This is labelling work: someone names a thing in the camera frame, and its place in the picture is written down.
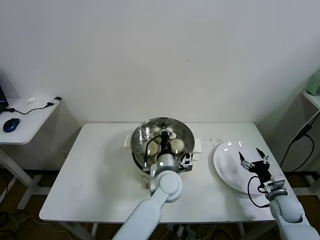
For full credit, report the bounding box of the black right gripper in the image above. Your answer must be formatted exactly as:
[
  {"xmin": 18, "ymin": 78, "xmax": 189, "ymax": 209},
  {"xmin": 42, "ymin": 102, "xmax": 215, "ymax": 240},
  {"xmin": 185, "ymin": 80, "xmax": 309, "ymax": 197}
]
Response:
[{"xmin": 238, "ymin": 147, "xmax": 273, "ymax": 183}]

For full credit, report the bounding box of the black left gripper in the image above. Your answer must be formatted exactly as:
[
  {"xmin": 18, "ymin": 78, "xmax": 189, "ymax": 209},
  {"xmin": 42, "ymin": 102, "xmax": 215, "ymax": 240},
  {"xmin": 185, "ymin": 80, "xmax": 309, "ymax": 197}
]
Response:
[{"xmin": 159, "ymin": 126, "xmax": 174, "ymax": 155}]

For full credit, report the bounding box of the stainless steel steamer basket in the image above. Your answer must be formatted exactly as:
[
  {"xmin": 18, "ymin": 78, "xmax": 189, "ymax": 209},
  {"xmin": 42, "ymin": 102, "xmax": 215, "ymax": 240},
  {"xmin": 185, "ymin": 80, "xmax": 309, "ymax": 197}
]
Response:
[{"xmin": 124, "ymin": 116, "xmax": 203, "ymax": 173}]

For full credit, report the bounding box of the white round plate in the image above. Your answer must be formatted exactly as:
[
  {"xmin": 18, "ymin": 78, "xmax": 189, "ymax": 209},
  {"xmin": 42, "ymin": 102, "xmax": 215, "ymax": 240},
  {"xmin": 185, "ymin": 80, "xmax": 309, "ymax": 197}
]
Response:
[{"xmin": 212, "ymin": 140, "xmax": 276, "ymax": 196}]

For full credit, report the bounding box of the white table leg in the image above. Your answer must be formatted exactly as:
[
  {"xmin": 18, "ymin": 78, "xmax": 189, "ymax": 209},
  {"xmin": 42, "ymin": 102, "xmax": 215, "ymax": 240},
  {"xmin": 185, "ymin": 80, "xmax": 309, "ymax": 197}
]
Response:
[
  {"xmin": 83, "ymin": 223, "xmax": 100, "ymax": 240},
  {"xmin": 234, "ymin": 223, "xmax": 247, "ymax": 240}
]

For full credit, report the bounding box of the pale green appliance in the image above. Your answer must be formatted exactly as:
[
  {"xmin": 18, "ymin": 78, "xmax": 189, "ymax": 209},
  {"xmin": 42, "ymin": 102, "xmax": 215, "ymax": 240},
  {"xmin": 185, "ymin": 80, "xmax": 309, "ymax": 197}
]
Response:
[{"xmin": 306, "ymin": 69, "xmax": 320, "ymax": 96}]

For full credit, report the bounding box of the white power strip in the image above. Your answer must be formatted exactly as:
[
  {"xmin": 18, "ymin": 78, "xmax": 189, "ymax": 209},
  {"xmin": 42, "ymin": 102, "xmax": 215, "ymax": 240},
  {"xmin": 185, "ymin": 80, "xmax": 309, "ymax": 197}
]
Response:
[{"xmin": 166, "ymin": 224, "xmax": 198, "ymax": 240}]

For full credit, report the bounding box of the white side desk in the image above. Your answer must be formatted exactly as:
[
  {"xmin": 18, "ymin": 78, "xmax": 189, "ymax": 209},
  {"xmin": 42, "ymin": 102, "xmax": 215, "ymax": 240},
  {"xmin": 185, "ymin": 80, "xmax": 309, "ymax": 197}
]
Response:
[{"xmin": 0, "ymin": 96, "xmax": 62, "ymax": 211}]

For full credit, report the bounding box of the blue computer mouse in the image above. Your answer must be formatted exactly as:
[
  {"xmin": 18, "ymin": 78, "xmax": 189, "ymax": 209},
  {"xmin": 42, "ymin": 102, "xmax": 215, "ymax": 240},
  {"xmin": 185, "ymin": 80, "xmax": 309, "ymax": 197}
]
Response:
[{"xmin": 2, "ymin": 117, "xmax": 20, "ymax": 133}]

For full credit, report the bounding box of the black laptop screen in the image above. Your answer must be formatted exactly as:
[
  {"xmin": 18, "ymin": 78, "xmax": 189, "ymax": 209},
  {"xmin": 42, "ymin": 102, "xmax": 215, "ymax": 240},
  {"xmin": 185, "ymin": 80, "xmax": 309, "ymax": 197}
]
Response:
[{"xmin": 0, "ymin": 84, "xmax": 9, "ymax": 113}]

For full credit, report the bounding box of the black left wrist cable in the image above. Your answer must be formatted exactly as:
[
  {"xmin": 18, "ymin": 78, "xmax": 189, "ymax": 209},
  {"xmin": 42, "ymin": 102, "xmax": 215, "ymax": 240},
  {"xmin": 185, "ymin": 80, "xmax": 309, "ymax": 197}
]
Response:
[{"xmin": 142, "ymin": 134, "xmax": 163, "ymax": 171}]

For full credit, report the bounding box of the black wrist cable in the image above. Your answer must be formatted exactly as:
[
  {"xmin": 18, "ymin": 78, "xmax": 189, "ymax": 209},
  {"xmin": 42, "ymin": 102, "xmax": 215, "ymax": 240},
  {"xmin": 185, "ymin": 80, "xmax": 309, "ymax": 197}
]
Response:
[
  {"xmin": 247, "ymin": 174, "xmax": 271, "ymax": 209},
  {"xmin": 142, "ymin": 134, "xmax": 163, "ymax": 171}
]

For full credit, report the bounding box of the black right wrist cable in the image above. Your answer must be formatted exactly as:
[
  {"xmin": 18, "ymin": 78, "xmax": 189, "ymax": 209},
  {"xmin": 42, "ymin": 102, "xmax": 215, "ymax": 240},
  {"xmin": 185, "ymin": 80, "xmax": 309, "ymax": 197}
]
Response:
[{"xmin": 247, "ymin": 174, "xmax": 271, "ymax": 209}]

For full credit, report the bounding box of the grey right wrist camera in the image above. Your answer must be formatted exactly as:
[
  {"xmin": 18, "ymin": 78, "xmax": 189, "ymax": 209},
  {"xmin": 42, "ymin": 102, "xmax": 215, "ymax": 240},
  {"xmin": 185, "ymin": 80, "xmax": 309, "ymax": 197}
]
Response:
[{"xmin": 263, "ymin": 175, "xmax": 288, "ymax": 198}]

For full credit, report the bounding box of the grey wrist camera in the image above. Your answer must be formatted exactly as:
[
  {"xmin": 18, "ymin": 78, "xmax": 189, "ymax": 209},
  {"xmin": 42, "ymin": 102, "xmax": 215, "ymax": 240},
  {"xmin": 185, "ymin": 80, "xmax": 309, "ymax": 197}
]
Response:
[
  {"xmin": 263, "ymin": 175, "xmax": 288, "ymax": 198},
  {"xmin": 180, "ymin": 151, "xmax": 194, "ymax": 173}
]

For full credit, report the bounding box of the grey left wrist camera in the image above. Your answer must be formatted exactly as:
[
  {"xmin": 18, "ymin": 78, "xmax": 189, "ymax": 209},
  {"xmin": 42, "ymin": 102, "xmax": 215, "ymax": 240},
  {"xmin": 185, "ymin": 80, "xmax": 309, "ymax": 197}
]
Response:
[{"xmin": 180, "ymin": 151, "xmax": 194, "ymax": 173}]

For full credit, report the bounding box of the black power adapter cable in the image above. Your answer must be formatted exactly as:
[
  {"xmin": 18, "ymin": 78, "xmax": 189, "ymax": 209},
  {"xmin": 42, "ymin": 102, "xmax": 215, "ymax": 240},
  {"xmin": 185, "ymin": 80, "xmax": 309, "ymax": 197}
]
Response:
[{"xmin": 278, "ymin": 116, "xmax": 316, "ymax": 171}]

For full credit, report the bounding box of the white desk with frame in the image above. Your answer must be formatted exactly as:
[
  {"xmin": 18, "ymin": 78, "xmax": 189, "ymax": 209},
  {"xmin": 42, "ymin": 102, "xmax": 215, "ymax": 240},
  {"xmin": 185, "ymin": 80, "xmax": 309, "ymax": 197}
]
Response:
[{"xmin": 283, "ymin": 89, "xmax": 320, "ymax": 198}]

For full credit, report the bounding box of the black usb adapter cable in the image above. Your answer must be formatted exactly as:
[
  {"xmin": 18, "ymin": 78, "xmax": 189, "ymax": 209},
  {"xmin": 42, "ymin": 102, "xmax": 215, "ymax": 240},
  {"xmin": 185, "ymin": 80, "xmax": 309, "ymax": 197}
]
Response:
[{"xmin": 5, "ymin": 96, "xmax": 62, "ymax": 115}]

